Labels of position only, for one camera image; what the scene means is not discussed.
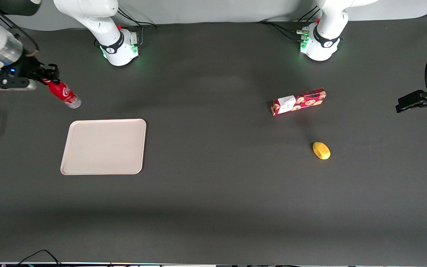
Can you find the black right arm base cable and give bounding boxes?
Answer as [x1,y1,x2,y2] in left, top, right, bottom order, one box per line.
[116,8,158,46]

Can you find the black cable at table edge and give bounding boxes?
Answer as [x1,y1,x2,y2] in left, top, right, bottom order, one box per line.
[13,249,63,267]

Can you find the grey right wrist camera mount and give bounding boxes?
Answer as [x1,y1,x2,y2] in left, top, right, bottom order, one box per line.
[0,77,37,92]

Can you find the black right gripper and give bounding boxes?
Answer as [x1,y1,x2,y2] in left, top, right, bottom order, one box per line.
[0,56,60,84]

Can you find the black arm base cable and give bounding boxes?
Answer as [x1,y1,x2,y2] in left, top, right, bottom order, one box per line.
[116,8,158,46]
[257,5,323,42]

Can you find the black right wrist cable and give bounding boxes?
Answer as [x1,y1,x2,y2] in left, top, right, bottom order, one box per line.
[0,0,40,57]

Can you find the yellow lemon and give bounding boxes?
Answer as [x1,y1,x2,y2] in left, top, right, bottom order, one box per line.
[312,142,331,160]

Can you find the red cookie box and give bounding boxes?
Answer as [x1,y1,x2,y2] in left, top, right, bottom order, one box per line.
[271,88,327,116]

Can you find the beige rectangular tray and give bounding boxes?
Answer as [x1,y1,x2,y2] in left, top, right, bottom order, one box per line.
[60,119,147,175]

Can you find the black left arm base cable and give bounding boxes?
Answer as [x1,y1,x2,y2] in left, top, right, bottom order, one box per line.
[257,5,323,42]

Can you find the red coke bottle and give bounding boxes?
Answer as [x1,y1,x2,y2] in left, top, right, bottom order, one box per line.
[46,79,82,109]

